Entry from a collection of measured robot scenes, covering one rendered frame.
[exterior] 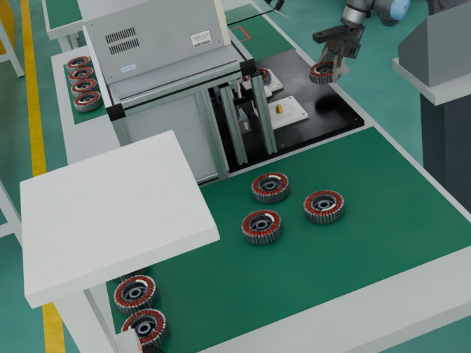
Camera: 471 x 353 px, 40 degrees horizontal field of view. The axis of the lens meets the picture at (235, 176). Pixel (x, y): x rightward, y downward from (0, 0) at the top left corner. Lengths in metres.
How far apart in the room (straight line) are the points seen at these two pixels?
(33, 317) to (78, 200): 1.70
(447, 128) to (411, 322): 1.08
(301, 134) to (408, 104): 1.59
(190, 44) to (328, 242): 0.71
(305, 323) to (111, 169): 0.58
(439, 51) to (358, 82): 1.67
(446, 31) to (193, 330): 1.27
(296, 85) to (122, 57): 0.74
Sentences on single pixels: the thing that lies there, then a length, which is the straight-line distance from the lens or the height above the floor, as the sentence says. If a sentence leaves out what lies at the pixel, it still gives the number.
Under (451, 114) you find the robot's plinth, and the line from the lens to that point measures 2.44.
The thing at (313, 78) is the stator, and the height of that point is 0.84.
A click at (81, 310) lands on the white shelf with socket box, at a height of 1.07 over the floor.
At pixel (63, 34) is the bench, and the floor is 0.71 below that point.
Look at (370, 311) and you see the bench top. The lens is 1.56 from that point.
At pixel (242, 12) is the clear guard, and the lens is 2.31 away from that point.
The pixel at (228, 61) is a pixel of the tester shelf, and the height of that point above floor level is 1.12.
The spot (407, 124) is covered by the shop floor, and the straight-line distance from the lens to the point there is 3.48.
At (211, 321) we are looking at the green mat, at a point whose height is 0.75.
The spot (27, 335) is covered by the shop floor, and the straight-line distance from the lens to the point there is 2.93.
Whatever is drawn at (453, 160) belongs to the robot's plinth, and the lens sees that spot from 2.56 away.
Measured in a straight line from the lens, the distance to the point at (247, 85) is 2.14.
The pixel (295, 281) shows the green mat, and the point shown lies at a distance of 1.64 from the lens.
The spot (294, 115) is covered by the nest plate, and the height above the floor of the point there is 0.78.
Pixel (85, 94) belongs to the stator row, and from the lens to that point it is 2.72.
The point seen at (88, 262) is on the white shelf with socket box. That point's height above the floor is 1.20.
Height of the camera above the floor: 1.93
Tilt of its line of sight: 36 degrees down
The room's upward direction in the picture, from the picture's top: 15 degrees counter-clockwise
